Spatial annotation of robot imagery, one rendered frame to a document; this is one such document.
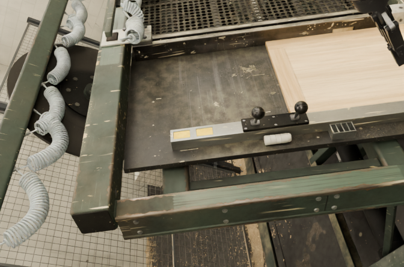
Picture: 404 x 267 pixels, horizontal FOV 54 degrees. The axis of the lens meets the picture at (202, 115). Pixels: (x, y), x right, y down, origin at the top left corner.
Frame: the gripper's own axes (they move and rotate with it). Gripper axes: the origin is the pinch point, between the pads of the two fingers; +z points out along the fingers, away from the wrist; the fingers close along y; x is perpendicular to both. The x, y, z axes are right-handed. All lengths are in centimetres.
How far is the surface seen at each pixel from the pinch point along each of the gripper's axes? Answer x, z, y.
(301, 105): -26.4, 5.3, -6.2
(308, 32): -17, 24, -59
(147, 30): -65, -15, -63
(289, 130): -34.6, 15.6, -10.2
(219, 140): -53, 5, -10
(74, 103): -123, -2, -77
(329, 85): -19.0, 25.5, -29.0
